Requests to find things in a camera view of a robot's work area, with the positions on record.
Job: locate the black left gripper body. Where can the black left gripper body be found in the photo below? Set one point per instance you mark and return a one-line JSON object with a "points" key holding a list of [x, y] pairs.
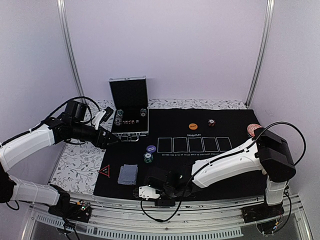
{"points": [[78, 133]]}

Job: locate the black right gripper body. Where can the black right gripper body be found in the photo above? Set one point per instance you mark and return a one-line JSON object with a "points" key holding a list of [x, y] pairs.
{"points": [[169, 193]]}

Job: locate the long poker chip stack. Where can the long poker chip stack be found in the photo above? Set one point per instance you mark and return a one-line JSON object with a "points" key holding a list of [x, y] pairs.
{"points": [[118, 119]]}

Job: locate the green poker chip pile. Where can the green poker chip pile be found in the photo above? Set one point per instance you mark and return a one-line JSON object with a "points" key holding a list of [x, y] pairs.
{"points": [[148, 157]]}

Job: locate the blue patterned card deck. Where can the blue patterned card deck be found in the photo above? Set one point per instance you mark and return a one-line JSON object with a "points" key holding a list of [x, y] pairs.
{"points": [[128, 175]]}

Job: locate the purple small blind button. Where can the purple small blind button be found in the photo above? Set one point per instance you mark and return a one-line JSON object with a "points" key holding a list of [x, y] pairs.
{"points": [[151, 149]]}

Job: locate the short poker chip stack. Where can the short poker chip stack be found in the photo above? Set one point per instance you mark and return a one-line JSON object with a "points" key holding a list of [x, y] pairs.
{"points": [[143, 112]]}

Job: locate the orange big blind button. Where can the orange big blind button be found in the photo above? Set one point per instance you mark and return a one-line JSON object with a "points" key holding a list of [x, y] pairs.
{"points": [[193, 126]]}

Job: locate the orange black poker chips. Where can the orange black poker chips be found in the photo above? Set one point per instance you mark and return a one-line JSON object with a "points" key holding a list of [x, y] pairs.
{"points": [[211, 122]]}

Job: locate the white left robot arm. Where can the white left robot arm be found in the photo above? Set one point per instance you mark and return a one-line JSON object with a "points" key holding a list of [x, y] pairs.
{"points": [[18, 149]]}

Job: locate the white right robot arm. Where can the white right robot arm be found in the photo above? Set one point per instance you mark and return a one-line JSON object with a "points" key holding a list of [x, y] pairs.
{"points": [[266, 152]]}

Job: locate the red dice row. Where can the red dice row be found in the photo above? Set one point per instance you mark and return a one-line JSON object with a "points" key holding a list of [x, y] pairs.
{"points": [[130, 122]]}

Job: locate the red triangle all-in marker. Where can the red triangle all-in marker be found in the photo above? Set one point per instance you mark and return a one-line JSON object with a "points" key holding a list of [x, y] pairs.
{"points": [[105, 171]]}

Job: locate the floral white tablecloth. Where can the floral white tablecloth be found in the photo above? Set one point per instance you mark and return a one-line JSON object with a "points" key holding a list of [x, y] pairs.
{"points": [[77, 167]]}

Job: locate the aluminium poker chip case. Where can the aluminium poker chip case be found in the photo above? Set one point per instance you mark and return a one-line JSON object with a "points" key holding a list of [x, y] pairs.
{"points": [[130, 95]]}

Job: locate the black poker mat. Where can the black poker mat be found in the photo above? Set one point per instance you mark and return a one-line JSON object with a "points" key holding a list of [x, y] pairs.
{"points": [[176, 144]]}

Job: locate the red patterned round tin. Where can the red patterned round tin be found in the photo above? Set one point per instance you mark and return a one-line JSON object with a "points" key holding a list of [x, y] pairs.
{"points": [[251, 129]]}

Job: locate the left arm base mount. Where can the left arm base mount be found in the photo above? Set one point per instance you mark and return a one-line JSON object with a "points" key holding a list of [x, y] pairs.
{"points": [[79, 211]]}

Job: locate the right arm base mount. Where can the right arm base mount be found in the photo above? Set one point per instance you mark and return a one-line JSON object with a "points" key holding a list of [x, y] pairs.
{"points": [[261, 211]]}

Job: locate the left aluminium frame post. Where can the left aluminium frame post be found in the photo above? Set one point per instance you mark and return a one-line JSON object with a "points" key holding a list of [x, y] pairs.
{"points": [[61, 7]]}

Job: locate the aluminium frame post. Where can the aluminium frame post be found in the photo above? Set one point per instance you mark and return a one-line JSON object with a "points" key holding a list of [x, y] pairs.
{"points": [[61, 7], [270, 4]]}

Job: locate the right aluminium frame post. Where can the right aluminium frame post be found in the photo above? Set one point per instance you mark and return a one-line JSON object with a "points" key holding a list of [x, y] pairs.
{"points": [[270, 4]]}

